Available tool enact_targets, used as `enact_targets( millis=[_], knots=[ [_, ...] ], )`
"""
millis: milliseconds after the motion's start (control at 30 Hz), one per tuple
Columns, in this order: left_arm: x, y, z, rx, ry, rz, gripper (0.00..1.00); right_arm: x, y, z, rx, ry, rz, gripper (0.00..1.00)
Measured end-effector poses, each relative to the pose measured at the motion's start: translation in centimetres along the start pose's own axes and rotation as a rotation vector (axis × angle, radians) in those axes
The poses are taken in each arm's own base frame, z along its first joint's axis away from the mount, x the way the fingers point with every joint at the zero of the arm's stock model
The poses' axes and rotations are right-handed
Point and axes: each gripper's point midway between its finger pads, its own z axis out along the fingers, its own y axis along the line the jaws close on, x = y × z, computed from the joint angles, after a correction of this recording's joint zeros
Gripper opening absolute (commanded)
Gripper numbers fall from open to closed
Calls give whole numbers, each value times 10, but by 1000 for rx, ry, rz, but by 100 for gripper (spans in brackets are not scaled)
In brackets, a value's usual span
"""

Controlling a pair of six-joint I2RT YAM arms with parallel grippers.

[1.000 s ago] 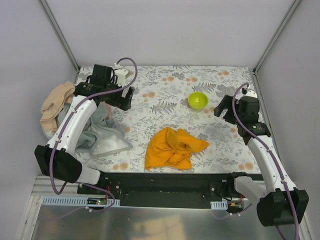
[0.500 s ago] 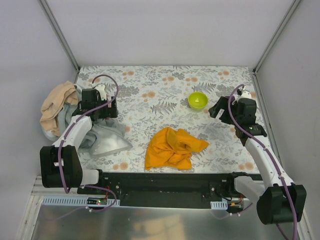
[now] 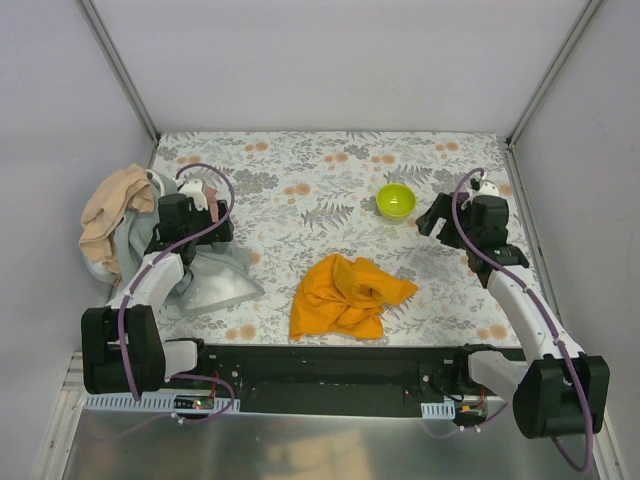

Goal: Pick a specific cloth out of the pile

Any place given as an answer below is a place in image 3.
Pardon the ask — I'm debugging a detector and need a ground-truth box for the grey cloth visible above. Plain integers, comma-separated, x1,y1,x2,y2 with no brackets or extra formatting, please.
108,170,264,315

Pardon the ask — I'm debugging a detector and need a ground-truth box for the orange cloth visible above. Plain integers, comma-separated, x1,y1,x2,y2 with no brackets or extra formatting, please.
289,254,418,341

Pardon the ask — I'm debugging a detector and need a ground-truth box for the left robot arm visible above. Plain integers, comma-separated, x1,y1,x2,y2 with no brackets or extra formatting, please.
81,193,234,400

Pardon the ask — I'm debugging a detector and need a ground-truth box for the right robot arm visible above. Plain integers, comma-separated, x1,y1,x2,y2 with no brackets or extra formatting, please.
416,193,610,439

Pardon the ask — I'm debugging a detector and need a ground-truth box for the pink cloth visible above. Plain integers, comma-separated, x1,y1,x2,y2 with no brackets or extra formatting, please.
203,185,219,223

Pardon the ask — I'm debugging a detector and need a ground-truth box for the beige cloth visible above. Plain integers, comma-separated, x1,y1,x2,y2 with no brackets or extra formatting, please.
78,164,155,275

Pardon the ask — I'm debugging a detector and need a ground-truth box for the green bowl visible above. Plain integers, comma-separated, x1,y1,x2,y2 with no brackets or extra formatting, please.
375,183,417,220

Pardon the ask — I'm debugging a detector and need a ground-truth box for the floral table mat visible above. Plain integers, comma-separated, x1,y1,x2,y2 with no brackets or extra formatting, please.
152,131,518,347

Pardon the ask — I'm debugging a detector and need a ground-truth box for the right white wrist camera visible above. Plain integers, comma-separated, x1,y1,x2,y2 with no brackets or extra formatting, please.
468,173,501,198

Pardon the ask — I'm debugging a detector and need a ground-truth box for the right aluminium side rail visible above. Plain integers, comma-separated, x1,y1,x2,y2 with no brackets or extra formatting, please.
500,139,564,327

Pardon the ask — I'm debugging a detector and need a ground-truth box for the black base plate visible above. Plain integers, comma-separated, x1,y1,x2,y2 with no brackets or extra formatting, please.
169,344,493,418

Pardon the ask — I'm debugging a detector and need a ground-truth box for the left slotted cable duct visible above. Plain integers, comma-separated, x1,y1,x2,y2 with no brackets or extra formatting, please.
85,393,240,414

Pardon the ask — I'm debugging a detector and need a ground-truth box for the slotted cable duct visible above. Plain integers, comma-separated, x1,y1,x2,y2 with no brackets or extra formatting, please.
85,393,240,414
420,402,456,420

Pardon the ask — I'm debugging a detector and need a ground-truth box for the right slotted cable duct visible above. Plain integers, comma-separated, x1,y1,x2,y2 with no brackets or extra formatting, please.
420,402,456,420

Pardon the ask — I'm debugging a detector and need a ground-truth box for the aluminium front rail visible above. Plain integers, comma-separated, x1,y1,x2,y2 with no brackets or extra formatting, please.
63,351,604,401

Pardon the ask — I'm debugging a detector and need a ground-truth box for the left aluminium corner post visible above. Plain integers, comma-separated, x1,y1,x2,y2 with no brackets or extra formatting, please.
75,0,161,147

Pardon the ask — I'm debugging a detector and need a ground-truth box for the aluminium corner post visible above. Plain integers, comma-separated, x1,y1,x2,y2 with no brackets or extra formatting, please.
75,0,161,147
505,0,606,151

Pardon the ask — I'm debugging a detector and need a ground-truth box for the right aluminium corner post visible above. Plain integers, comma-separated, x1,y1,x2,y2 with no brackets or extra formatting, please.
505,0,606,151

